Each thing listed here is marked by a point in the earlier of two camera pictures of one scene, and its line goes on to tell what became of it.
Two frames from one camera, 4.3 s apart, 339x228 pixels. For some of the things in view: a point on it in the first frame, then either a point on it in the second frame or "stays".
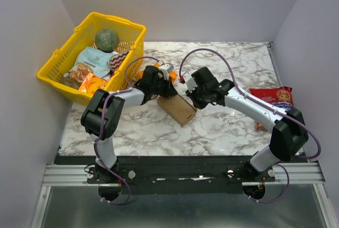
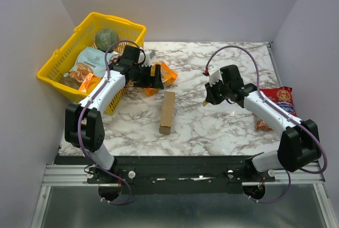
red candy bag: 280,97 stays
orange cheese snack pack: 91,83 stays
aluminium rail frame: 286,174 stays
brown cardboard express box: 179,108 to 167,112
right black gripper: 197,97 to 211,95
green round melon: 107,40 stays
